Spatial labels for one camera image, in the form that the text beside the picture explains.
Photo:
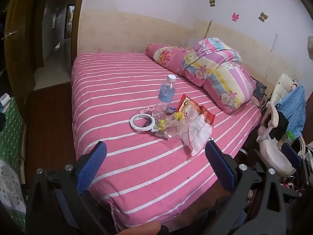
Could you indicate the clear plastic water bottle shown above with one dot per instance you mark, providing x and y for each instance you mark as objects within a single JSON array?
[{"x": 165, "y": 97}]

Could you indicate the blue garment on chair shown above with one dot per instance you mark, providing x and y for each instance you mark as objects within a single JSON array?
[{"x": 293, "y": 107}]

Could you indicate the green patterned cloth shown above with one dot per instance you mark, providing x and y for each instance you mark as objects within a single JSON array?
[{"x": 11, "y": 192}]

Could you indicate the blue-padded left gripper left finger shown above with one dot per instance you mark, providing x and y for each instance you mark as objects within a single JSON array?
[{"x": 88, "y": 165}]

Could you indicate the pink floral pillow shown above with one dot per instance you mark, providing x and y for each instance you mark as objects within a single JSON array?
[{"x": 170, "y": 57}]

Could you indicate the small brown bear sticker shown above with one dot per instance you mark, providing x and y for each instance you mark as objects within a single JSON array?
[{"x": 212, "y": 3}]

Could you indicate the white office chair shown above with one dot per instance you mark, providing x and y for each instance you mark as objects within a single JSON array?
[{"x": 279, "y": 149}]

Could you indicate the white pink-edged cloth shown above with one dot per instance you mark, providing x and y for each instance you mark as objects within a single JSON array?
[{"x": 196, "y": 133}]

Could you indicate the white tape roll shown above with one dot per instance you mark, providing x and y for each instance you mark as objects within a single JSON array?
[{"x": 142, "y": 122}]

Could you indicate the dark bag beside quilt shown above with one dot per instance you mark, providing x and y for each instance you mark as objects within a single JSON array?
[{"x": 260, "y": 89}]

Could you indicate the pink animal wall sticker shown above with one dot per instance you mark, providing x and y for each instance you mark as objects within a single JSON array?
[{"x": 235, "y": 17}]

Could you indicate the clear plastic wrapper trash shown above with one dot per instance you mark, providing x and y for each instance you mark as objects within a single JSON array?
[{"x": 170, "y": 127}]

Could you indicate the colourful sheep-print folded quilt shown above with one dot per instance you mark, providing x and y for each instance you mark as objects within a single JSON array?
[{"x": 219, "y": 70}]

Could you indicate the person's left hand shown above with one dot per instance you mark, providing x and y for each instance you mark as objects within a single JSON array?
[{"x": 151, "y": 228}]

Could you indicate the brown wooden door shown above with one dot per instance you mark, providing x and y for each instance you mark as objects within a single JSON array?
[{"x": 23, "y": 44}]

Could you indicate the brown bear wall sticker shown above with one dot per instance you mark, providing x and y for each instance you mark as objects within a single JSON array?
[{"x": 263, "y": 17}]

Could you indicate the pink striped bed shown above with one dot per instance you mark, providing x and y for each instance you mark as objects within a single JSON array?
[{"x": 143, "y": 178}]

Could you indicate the red snack packet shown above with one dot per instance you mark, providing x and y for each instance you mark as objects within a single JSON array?
[{"x": 188, "y": 106}]

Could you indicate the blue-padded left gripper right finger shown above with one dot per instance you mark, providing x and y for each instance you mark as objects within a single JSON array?
[{"x": 224, "y": 166}]

